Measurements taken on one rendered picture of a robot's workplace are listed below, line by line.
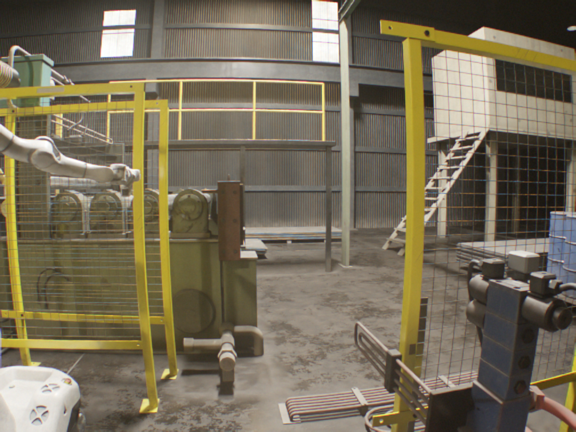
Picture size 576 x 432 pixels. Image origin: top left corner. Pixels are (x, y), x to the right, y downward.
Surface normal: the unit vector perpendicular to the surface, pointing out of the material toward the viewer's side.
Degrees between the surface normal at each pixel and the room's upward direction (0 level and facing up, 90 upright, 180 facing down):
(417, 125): 90
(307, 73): 90
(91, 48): 90
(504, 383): 90
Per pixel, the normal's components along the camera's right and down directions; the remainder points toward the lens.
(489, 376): -0.99, 0.01
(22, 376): 0.10, -0.29
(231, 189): 0.15, 0.07
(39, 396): 0.07, -0.74
